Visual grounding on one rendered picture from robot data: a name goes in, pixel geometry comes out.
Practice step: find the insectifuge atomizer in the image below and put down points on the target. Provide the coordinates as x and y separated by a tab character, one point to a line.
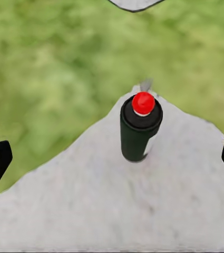
140	119

